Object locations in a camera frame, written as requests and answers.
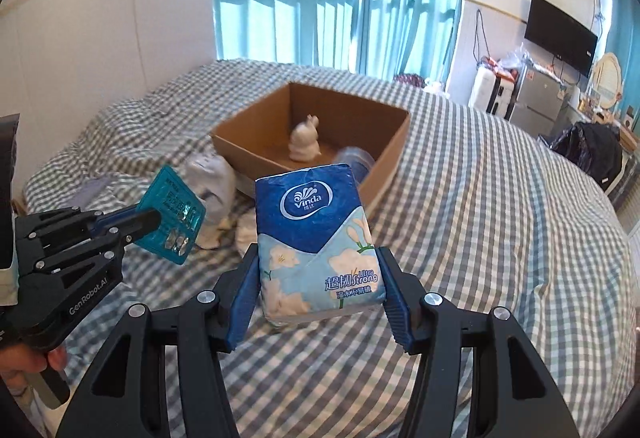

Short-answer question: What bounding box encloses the person's left hand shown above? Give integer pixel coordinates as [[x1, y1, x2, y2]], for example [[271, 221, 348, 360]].
[[0, 344, 69, 376]]

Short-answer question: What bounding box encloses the white suitcase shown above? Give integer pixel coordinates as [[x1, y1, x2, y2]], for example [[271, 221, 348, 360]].
[[469, 64, 517, 119]]

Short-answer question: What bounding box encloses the black wall television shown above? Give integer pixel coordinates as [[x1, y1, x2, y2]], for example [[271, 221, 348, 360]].
[[524, 0, 599, 78]]

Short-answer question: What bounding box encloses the silver mini fridge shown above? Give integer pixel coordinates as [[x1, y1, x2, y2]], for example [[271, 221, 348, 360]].
[[506, 68, 572, 137]]

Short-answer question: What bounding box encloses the oval white framed mirror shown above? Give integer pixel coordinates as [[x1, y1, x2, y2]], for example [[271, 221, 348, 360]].
[[592, 52, 624, 113]]

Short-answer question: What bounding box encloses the teal side curtain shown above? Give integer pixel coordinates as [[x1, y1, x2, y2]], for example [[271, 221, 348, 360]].
[[602, 0, 640, 146]]

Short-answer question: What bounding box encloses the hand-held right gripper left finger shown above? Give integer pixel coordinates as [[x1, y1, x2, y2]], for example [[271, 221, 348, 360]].
[[54, 245, 263, 438]]

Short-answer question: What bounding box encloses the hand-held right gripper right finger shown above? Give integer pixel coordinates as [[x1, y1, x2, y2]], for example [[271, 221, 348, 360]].
[[375, 246, 587, 438]]

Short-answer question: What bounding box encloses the grey checkered bed blanket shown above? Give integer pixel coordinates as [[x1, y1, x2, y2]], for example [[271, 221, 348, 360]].
[[20, 58, 640, 438]]

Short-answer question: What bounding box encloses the pale lavender cloth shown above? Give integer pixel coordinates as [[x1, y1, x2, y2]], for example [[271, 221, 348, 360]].
[[62, 175, 113, 211]]

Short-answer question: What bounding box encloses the white plush toy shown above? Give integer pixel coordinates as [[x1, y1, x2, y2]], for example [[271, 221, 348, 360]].
[[184, 154, 237, 249]]

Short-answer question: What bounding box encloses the black bag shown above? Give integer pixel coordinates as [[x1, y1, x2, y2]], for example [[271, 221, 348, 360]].
[[549, 121, 625, 193]]

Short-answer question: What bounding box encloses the teal pill blister pack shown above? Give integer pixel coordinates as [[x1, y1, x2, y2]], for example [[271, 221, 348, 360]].
[[135, 164, 208, 265]]

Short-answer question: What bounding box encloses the brown cardboard box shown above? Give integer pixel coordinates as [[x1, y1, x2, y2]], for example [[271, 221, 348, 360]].
[[209, 81, 412, 219]]

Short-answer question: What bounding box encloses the clear plastic bag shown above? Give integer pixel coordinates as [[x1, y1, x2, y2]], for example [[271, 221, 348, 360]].
[[499, 42, 543, 71]]

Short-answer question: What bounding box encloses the blue floral tissue pack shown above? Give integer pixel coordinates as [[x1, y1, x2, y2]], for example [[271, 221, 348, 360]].
[[254, 163, 387, 326]]

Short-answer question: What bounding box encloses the clear plastic bottle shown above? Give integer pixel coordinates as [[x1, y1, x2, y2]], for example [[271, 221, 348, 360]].
[[334, 146, 375, 183]]

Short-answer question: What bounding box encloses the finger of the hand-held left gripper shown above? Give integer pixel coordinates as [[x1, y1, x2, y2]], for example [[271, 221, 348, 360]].
[[27, 210, 163, 277], [14, 204, 147, 253]]

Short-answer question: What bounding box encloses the white rabbit figurine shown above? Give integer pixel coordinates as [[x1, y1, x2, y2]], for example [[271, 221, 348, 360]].
[[289, 114, 322, 163]]

